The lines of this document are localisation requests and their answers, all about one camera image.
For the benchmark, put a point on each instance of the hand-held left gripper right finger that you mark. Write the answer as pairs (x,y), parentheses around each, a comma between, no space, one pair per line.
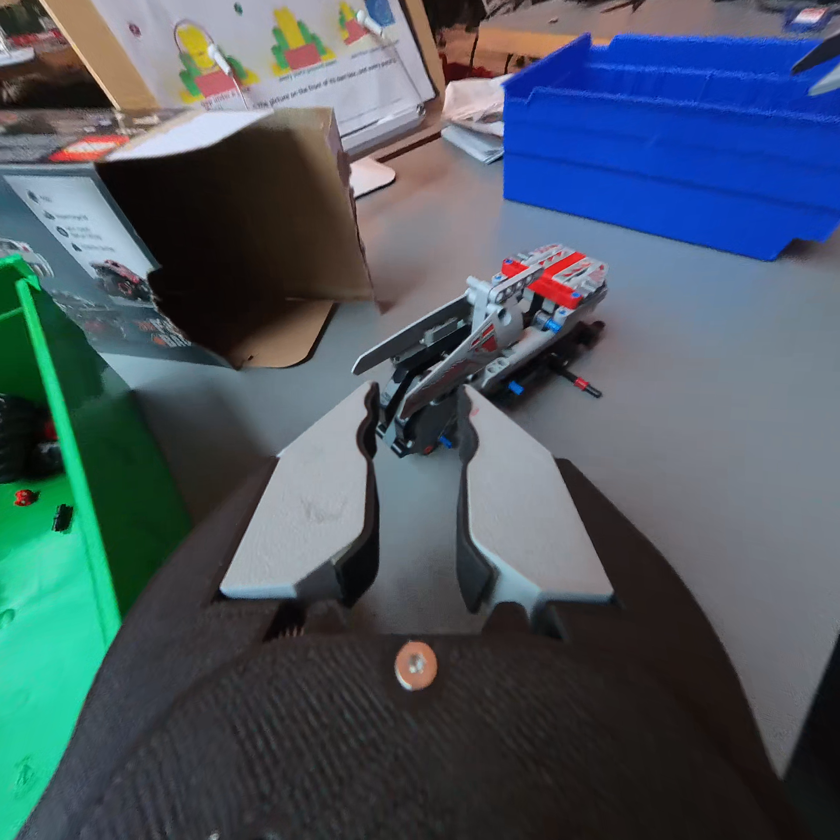
(531,525)

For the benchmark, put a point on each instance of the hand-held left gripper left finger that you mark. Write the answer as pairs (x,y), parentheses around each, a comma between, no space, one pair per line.
(302,525)

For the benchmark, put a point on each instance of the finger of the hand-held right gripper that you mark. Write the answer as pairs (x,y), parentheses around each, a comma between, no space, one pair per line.
(830,79)

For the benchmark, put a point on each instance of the grey red lego vehicle model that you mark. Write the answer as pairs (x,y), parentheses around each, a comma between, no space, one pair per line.
(485,328)

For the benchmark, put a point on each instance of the blue plastic bin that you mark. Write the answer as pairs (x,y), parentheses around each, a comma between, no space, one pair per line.
(656,184)

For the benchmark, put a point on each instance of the small black lego piece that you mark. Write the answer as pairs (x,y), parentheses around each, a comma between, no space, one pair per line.
(63,518)

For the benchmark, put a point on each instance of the black lego wheel red hub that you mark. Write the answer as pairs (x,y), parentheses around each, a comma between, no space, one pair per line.
(49,459)
(16,433)

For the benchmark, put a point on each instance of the small red lego piece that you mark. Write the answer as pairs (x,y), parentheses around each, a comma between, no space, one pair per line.
(24,497)

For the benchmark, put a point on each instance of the black lego set box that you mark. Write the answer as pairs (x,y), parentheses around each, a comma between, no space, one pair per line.
(249,216)

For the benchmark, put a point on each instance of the green plastic bin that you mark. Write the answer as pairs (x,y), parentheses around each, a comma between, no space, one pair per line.
(39,656)

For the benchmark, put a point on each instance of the torn white paper bag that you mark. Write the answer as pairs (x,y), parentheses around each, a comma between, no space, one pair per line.
(472,105)

